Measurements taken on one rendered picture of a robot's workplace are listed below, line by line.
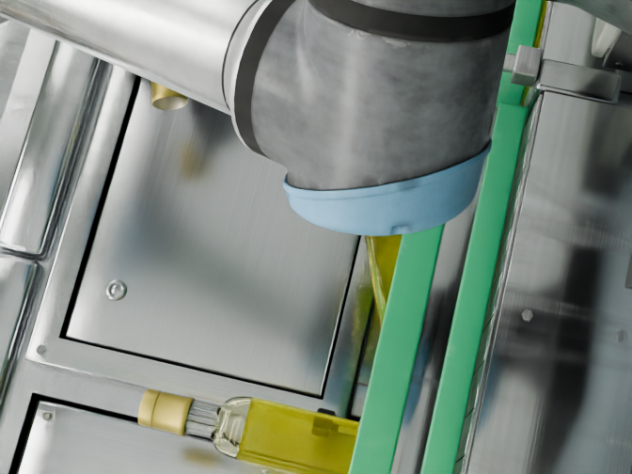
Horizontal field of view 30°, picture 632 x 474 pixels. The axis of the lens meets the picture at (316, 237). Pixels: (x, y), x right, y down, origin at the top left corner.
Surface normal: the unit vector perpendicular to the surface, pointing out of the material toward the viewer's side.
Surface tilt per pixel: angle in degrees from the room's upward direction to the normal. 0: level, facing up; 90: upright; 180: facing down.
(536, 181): 90
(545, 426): 90
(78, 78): 90
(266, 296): 90
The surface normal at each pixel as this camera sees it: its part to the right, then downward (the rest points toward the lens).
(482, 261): -0.03, -0.25
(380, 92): -0.21, 0.48
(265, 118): -0.61, 0.44
